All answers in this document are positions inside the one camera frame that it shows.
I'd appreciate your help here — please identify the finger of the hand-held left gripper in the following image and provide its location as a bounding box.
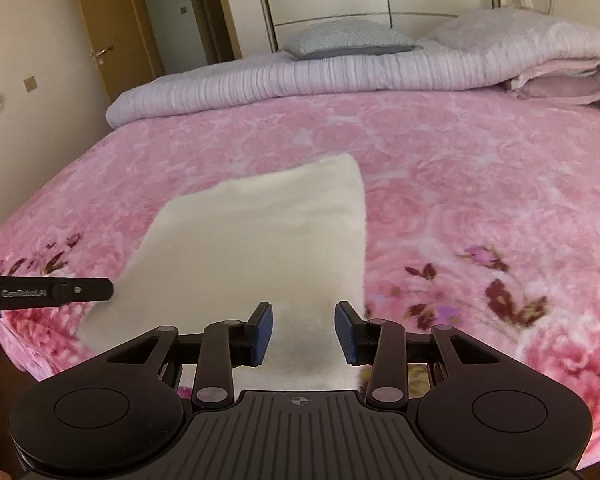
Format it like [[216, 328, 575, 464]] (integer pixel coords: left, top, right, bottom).
[[52, 276, 115, 304]]

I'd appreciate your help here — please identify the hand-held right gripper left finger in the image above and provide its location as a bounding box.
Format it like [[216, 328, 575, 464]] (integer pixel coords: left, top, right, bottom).
[[106, 301, 274, 409]]

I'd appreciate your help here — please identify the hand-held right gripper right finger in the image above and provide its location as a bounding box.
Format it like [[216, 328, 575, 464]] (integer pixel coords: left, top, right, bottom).
[[334, 301, 497, 409]]

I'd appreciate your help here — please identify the cream knit sweater with stripes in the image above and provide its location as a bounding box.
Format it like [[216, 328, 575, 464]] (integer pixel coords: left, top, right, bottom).
[[80, 152, 369, 393]]

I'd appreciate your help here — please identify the pink floral blanket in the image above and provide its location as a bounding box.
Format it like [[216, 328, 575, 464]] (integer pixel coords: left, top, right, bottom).
[[0, 87, 600, 466]]

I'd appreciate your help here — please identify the lilac ribbed quilt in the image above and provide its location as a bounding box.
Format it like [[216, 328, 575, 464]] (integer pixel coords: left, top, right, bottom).
[[104, 47, 600, 128]]

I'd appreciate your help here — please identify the wooden door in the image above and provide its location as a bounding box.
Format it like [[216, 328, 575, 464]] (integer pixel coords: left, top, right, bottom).
[[71, 0, 167, 90]]

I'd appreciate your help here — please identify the grey pillow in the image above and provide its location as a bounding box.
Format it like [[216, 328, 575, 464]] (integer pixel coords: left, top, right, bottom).
[[279, 20, 424, 62]]

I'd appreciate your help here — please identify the folded pink bedding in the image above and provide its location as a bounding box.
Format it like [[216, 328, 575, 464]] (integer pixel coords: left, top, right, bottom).
[[504, 56, 600, 107]]

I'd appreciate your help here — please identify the lilac textured pillow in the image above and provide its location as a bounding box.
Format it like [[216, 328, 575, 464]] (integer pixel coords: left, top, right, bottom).
[[424, 6, 600, 68]]

